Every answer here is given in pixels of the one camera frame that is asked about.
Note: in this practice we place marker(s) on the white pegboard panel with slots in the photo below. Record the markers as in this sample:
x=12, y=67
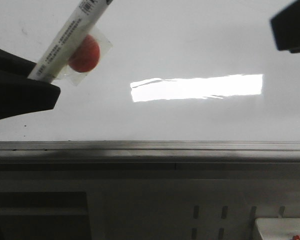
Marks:
x=162, y=209

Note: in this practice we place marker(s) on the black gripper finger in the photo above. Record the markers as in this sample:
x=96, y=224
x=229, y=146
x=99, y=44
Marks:
x=285, y=26

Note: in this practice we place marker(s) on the white box with red item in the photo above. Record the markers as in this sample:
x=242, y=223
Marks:
x=276, y=229

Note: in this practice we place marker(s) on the white whiteboard marker pen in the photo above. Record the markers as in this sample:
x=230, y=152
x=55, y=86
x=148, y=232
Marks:
x=54, y=62

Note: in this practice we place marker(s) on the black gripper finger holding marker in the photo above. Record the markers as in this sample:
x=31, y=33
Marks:
x=20, y=95

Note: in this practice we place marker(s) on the white whiteboard with aluminium frame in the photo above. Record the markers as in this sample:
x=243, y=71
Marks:
x=187, y=86

